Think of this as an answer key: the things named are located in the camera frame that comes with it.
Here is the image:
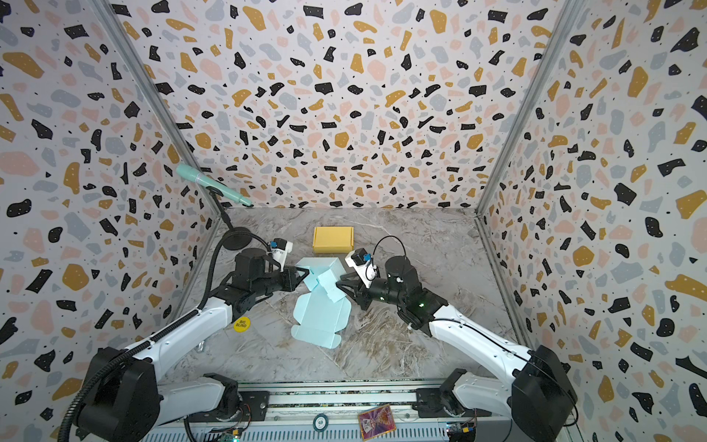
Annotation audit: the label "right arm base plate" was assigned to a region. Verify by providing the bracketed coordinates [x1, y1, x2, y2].
[412, 387, 492, 419]

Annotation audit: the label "yellow paper box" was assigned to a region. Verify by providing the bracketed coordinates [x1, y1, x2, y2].
[312, 227, 355, 254]

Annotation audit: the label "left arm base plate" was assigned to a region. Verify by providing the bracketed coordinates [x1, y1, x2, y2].
[189, 390, 271, 427]

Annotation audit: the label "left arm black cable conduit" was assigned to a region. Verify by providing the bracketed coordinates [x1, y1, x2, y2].
[56, 228, 274, 442]

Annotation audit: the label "round teal sticker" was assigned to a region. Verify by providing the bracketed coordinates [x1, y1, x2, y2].
[312, 414, 329, 433]

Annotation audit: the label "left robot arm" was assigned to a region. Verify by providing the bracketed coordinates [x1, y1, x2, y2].
[57, 248, 309, 441]

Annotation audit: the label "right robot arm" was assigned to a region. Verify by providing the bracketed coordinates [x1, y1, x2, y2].
[336, 249, 577, 441]

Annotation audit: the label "yellow round sticker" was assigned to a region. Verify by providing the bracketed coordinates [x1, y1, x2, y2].
[233, 317, 252, 333]

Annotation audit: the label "light blue paper box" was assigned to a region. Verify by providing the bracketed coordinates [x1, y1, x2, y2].
[291, 257, 352, 349]

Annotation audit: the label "black microphone stand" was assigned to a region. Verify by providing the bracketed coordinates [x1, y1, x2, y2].
[206, 186, 252, 250]

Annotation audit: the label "colourful card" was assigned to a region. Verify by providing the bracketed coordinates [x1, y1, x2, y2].
[357, 404, 397, 441]

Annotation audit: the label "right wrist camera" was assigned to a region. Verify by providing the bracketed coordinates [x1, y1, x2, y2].
[345, 248, 379, 288]

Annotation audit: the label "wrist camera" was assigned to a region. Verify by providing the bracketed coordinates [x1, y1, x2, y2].
[269, 238, 293, 271]
[345, 248, 379, 288]

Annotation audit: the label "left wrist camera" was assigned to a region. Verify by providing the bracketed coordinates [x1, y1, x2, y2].
[269, 238, 293, 271]

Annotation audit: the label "mint green microphone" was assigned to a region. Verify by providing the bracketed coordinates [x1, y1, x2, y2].
[176, 164, 253, 207]

